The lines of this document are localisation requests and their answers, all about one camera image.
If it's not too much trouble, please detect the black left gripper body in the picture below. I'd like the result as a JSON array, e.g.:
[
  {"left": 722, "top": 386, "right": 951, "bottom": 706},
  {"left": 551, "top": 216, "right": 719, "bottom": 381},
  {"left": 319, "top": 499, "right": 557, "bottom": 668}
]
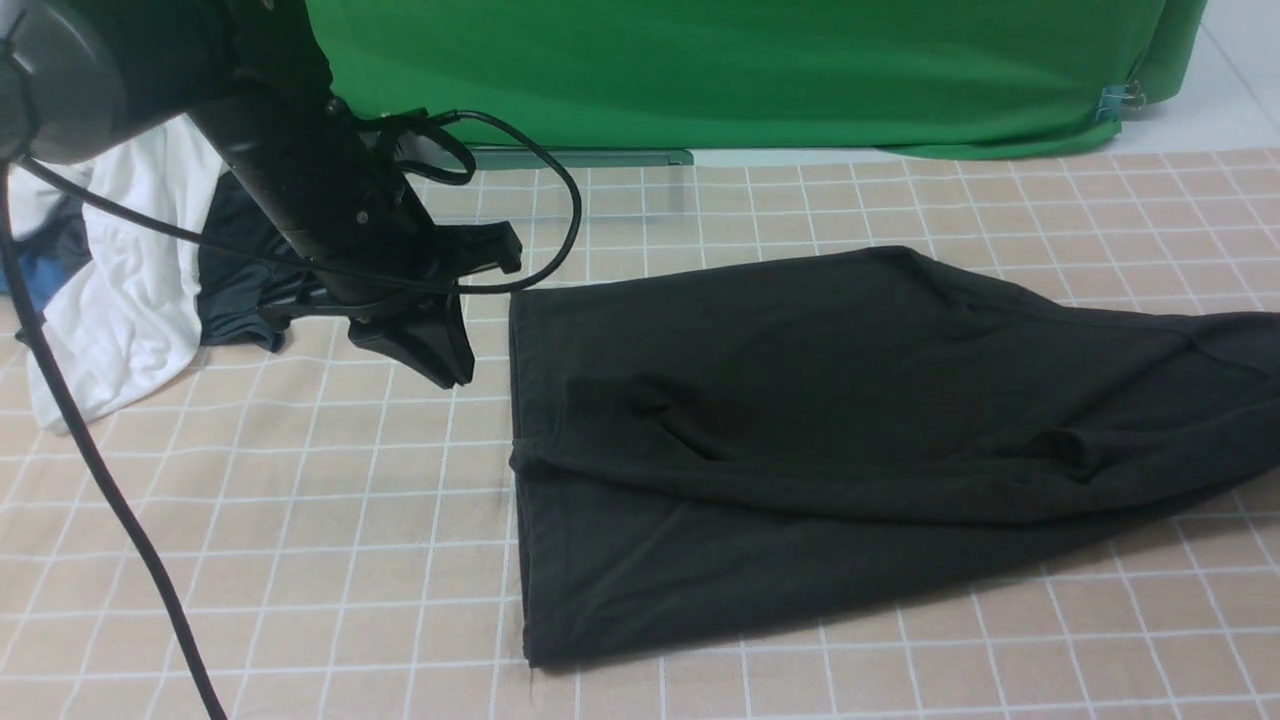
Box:
[{"left": 349, "top": 109, "right": 524, "bottom": 389}]

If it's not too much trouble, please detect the dark gray long-sleeve top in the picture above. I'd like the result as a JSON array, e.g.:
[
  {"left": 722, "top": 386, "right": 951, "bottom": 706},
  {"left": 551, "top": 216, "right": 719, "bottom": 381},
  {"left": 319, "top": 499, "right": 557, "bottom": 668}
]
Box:
[{"left": 509, "top": 247, "right": 1279, "bottom": 669}]

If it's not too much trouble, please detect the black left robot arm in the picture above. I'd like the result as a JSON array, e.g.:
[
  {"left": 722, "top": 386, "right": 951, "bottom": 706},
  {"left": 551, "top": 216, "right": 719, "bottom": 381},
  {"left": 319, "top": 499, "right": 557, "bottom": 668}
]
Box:
[{"left": 3, "top": 1, "right": 522, "bottom": 389}]

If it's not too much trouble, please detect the dark teal crumpled shirt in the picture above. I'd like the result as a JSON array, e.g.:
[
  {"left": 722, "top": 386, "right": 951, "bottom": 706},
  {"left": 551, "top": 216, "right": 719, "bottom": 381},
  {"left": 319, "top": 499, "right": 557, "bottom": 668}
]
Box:
[{"left": 196, "top": 173, "right": 302, "bottom": 354}]

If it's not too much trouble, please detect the green metal bar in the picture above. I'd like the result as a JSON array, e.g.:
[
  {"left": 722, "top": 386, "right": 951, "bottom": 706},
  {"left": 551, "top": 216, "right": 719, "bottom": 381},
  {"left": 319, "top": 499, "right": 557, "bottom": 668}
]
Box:
[{"left": 474, "top": 146, "right": 695, "bottom": 170}]

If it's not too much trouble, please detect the white crumpled shirt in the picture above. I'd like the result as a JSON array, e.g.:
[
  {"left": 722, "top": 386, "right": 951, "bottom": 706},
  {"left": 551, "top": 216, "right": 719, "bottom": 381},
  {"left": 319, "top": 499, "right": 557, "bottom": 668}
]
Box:
[{"left": 44, "top": 117, "right": 225, "bottom": 421}]

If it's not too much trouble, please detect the beige grid-pattern tablecloth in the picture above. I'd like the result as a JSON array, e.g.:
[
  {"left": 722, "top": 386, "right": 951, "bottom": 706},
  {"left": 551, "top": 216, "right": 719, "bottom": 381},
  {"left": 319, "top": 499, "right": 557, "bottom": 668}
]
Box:
[{"left": 0, "top": 150, "right": 1280, "bottom": 720}]

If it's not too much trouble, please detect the blue crumpled garment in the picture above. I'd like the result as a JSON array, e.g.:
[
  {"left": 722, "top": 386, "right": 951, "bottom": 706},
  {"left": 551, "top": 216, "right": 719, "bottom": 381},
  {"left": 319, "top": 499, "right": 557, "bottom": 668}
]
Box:
[{"left": 8, "top": 193, "right": 91, "bottom": 313}]

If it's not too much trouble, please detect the green backdrop cloth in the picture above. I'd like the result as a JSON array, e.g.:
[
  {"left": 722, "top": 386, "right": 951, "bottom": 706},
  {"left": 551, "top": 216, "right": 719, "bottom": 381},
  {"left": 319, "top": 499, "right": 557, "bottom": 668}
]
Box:
[{"left": 307, "top": 1, "right": 1206, "bottom": 161}]

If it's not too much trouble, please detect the blue binder clip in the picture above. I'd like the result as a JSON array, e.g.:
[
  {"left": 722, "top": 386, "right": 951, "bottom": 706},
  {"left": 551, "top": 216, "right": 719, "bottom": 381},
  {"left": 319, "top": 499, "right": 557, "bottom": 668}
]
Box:
[{"left": 1094, "top": 79, "right": 1147, "bottom": 123}]

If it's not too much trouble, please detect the black camera cable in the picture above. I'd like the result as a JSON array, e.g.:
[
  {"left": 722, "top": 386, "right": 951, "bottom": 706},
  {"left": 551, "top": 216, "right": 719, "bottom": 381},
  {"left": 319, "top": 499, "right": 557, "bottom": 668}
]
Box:
[{"left": 0, "top": 108, "right": 584, "bottom": 720}]

